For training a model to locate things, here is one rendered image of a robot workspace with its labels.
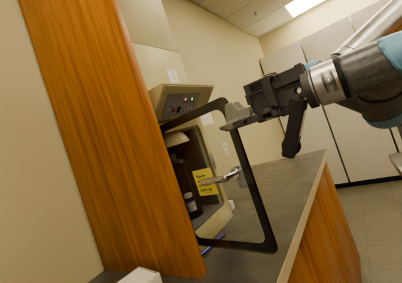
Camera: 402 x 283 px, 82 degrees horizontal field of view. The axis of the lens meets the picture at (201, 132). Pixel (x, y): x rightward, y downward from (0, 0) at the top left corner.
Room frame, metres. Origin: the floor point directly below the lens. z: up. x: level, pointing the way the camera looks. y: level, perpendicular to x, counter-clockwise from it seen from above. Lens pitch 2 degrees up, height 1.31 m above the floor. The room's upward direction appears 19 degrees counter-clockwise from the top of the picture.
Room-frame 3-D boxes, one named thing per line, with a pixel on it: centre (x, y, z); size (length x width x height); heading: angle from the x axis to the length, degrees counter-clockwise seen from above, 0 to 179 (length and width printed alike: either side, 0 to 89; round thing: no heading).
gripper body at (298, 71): (0.46, -0.17, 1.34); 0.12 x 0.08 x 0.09; 56
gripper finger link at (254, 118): (0.48, -0.11, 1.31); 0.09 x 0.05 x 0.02; 56
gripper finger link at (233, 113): (0.51, -0.08, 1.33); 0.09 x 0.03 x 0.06; 56
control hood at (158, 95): (0.87, 0.02, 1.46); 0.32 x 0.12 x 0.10; 146
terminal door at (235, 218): (0.66, 0.03, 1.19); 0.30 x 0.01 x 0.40; 47
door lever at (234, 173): (0.59, -0.01, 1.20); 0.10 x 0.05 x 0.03; 47
